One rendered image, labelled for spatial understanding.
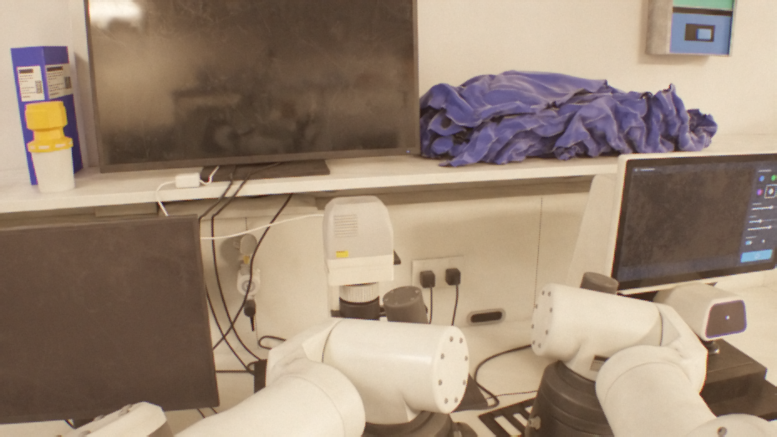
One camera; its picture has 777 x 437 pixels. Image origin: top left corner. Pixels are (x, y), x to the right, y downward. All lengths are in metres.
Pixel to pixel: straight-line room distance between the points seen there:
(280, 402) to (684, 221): 0.99
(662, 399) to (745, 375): 0.93
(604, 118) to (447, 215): 0.47
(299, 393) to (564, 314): 0.23
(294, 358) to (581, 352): 0.24
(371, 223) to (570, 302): 0.46
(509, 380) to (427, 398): 1.04
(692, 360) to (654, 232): 0.73
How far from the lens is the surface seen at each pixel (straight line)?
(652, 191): 1.15
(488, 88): 1.46
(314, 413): 0.36
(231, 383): 1.48
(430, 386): 0.41
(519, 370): 1.50
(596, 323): 0.50
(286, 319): 1.57
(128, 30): 1.32
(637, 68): 1.89
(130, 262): 1.00
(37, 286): 1.05
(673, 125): 1.56
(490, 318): 1.70
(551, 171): 1.35
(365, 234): 0.89
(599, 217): 1.28
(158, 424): 0.26
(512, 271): 1.67
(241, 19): 1.29
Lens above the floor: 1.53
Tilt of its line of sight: 17 degrees down
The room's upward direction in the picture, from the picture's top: 1 degrees counter-clockwise
